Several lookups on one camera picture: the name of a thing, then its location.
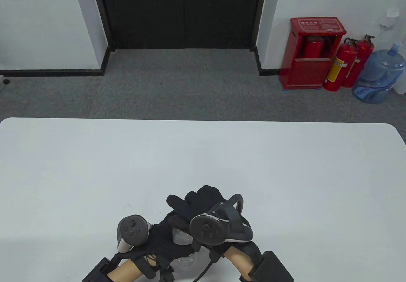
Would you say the person's left hand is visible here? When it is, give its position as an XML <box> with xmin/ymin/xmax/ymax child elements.
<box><xmin>132</xmin><ymin>212</ymin><xmax>198</xmax><ymax>279</ymax></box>

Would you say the person's right hand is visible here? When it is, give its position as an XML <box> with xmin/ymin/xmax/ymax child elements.
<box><xmin>166</xmin><ymin>185</ymin><xmax>262</xmax><ymax>264</ymax></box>

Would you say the clear mineral water bottle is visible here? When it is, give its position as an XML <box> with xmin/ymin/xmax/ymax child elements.
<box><xmin>171</xmin><ymin>227</ymin><xmax>196</xmax><ymax>267</ymax></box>

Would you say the person's right forearm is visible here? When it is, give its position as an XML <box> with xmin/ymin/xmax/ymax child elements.
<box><xmin>224</xmin><ymin>246</ymin><xmax>255</xmax><ymax>282</ymax></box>

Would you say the person's left forearm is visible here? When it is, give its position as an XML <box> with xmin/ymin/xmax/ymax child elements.
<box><xmin>106</xmin><ymin>259</ymin><xmax>144</xmax><ymax>282</ymax></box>

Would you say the blue water jug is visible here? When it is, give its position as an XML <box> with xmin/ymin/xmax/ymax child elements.
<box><xmin>352</xmin><ymin>43</ymin><xmax>406</xmax><ymax>104</ymax></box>

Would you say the black right hand controller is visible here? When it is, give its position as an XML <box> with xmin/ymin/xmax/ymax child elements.
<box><xmin>189</xmin><ymin>194</ymin><xmax>254</xmax><ymax>246</ymax></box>

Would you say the black hand controller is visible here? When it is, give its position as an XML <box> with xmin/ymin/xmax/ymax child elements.
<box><xmin>189</xmin><ymin>194</ymin><xmax>254</xmax><ymax>246</ymax></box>
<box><xmin>117</xmin><ymin>215</ymin><xmax>150</xmax><ymax>253</ymax></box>

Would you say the black left hand controller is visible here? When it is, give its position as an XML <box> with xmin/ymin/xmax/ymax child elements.
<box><xmin>117</xmin><ymin>215</ymin><xmax>150</xmax><ymax>253</ymax></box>

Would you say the red fire extinguisher cabinet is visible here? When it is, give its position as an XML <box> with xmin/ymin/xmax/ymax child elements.
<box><xmin>279</xmin><ymin>17</ymin><xmax>347</xmax><ymax>90</ymax></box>

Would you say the black door leaf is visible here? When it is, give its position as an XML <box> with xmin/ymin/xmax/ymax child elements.
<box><xmin>91</xmin><ymin>0</ymin><xmax>185</xmax><ymax>51</ymax></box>
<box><xmin>185</xmin><ymin>0</ymin><xmax>269</xmax><ymax>50</ymax></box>

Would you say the red extinguisher inside cabinet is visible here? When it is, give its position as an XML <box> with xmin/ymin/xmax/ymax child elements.
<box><xmin>301</xmin><ymin>36</ymin><xmax>324</xmax><ymax>59</ymax></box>

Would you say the red extinguisher yellow label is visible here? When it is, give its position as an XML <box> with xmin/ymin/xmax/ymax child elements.
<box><xmin>323</xmin><ymin>38</ymin><xmax>358</xmax><ymax>91</ymax></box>

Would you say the red fire extinguisher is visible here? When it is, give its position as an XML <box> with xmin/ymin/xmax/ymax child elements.
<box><xmin>342</xmin><ymin>35</ymin><xmax>375</xmax><ymax>88</ymax></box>

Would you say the black glove cable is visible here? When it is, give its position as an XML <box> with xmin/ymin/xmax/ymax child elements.
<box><xmin>193</xmin><ymin>246</ymin><xmax>217</xmax><ymax>282</ymax></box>

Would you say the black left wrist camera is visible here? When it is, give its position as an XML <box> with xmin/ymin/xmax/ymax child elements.
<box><xmin>82</xmin><ymin>257</ymin><xmax>117</xmax><ymax>282</ymax></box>

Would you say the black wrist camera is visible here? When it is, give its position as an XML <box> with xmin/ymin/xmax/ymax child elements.
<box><xmin>82</xmin><ymin>257</ymin><xmax>117</xmax><ymax>282</ymax></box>
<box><xmin>248</xmin><ymin>251</ymin><xmax>294</xmax><ymax>282</ymax></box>

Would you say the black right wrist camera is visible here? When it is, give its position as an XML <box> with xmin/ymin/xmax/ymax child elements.
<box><xmin>248</xmin><ymin>251</ymin><xmax>294</xmax><ymax>282</ymax></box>

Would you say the white wall box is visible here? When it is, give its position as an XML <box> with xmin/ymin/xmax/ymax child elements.
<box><xmin>381</xmin><ymin>8</ymin><xmax>400</xmax><ymax>27</ymax></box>

